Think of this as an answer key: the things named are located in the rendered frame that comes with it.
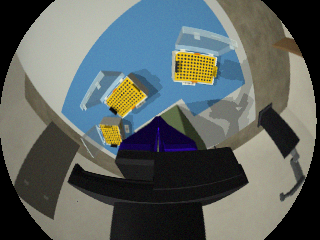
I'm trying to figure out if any blue flat mat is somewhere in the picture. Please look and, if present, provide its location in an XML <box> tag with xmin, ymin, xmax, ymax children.
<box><xmin>61</xmin><ymin>0</ymin><xmax>245</xmax><ymax>138</ymax></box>

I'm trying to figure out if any yellow pipette tip rack insert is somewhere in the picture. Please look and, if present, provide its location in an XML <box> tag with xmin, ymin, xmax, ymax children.
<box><xmin>107</xmin><ymin>78</ymin><xmax>146</xmax><ymax>117</ymax></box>
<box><xmin>175</xmin><ymin>52</ymin><xmax>217</xmax><ymax>83</ymax></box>
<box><xmin>100</xmin><ymin>125</ymin><xmax>121</xmax><ymax>148</ymax></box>

